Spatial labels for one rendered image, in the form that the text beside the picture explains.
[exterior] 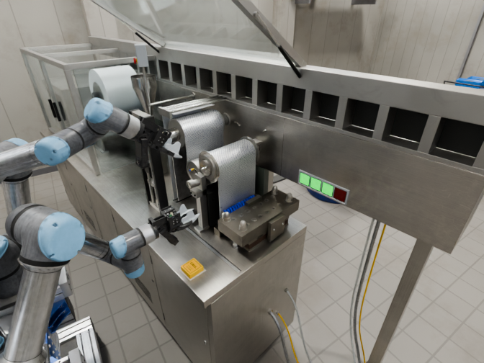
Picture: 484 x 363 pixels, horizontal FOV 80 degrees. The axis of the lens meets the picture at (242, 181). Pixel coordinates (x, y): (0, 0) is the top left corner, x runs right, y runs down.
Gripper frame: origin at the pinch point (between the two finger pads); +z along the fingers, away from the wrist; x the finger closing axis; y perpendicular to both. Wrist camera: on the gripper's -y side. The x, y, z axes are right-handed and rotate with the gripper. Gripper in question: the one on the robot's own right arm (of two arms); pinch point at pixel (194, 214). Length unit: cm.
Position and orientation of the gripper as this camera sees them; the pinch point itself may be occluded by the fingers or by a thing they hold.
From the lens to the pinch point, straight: 127.7
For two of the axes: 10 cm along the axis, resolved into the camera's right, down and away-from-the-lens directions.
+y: 0.0, -8.6, -5.1
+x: -6.9, -3.7, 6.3
